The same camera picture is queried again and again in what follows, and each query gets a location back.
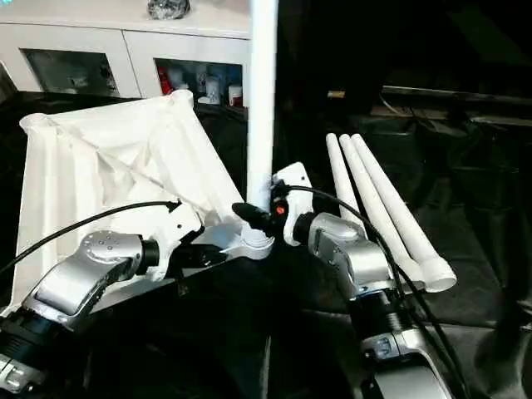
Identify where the grey metal bar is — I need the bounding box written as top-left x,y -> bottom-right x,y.
382,85 -> 532,106

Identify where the red carton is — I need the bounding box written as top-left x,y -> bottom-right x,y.
157,66 -> 172,95

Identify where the white plastic table leg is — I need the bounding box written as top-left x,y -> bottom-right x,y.
350,133 -> 459,293
245,0 -> 280,244
338,133 -> 426,290
325,133 -> 367,219

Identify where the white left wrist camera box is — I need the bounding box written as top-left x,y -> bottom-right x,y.
152,202 -> 205,279

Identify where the shiny dark bundle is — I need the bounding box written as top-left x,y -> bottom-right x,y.
148,0 -> 191,20

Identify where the white cabinet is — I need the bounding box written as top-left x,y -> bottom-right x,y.
0,0 -> 251,109

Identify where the black plastic mat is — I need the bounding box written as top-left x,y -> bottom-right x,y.
0,91 -> 532,399

